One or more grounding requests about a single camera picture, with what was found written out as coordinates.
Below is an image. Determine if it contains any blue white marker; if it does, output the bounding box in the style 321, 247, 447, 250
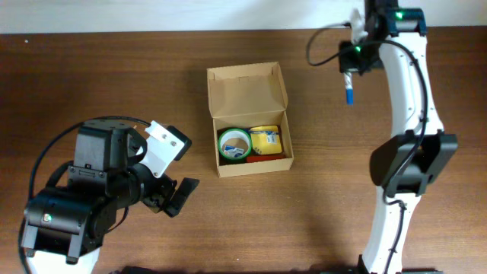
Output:
343, 72, 354, 105

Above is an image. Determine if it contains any small blue white box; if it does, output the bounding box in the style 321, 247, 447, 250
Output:
223, 145, 244, 159

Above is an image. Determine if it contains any green tape roll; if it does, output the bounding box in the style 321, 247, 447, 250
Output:
218, 128, 253, 163

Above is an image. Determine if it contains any red utility knife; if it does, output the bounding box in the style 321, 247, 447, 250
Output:
246, 154, 285, 163

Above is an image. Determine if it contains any yellow sticky note pad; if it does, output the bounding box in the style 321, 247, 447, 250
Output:
249, 126, 282, 155

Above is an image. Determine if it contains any blue ballpoint pen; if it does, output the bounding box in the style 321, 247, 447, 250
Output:
248, 130, 279, 135

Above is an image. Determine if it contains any brown cardboard box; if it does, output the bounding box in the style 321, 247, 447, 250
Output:
207, 62, 294, 178

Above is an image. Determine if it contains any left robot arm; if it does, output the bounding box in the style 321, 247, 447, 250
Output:
18, 116, 199, 273

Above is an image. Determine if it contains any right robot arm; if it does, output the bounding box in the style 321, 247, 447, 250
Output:
339, 1, 458, 273

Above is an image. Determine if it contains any right black cable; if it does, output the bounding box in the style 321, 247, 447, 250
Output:
306, 21, 430, 274

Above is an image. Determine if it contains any black cable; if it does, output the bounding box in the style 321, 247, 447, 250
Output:
18, 115, 152, 274
306, 21, 430, 274

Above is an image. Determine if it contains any left black cable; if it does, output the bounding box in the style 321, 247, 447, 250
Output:
18, 115, 152, 274

